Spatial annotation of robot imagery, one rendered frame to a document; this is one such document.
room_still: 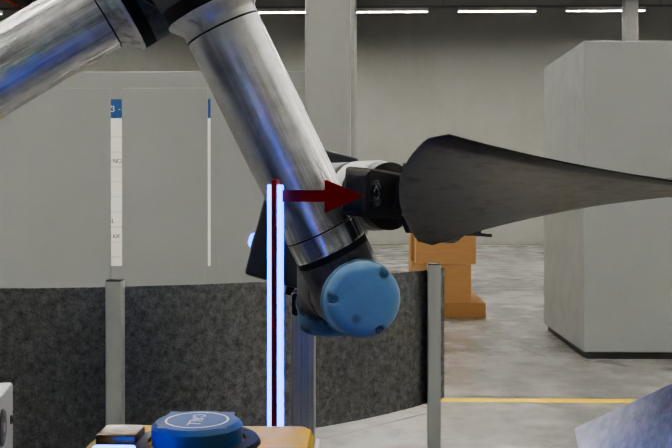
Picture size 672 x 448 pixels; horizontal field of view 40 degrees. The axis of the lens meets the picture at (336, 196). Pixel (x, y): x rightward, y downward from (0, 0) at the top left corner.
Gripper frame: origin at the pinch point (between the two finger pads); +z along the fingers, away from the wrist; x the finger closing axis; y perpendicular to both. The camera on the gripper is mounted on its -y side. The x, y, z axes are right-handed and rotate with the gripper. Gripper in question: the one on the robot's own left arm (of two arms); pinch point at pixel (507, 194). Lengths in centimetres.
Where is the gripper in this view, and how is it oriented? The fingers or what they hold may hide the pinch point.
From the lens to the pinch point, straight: 81.2
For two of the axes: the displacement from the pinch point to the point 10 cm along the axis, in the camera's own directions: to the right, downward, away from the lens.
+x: -0.9, 9.9, -0.6
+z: 5.8, 0.0, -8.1
